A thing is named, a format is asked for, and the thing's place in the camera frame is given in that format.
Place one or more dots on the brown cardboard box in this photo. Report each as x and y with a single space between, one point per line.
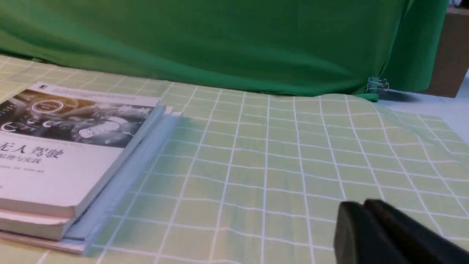
452 58

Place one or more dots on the middle white book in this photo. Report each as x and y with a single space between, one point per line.
43 226

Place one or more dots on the silver binder clip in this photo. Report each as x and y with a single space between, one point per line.
375 84

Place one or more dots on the top white driving book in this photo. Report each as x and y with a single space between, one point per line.
60 146

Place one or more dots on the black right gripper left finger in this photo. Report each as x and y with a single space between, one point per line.
360 239

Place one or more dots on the green checkered tablecloth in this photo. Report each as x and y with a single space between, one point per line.
257 179

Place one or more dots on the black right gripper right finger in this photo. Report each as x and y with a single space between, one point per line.
418 244

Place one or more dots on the bottom thin blue book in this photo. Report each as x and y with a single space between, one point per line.
87 228

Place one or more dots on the green backdrop cloth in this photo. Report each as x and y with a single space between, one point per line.
279 47

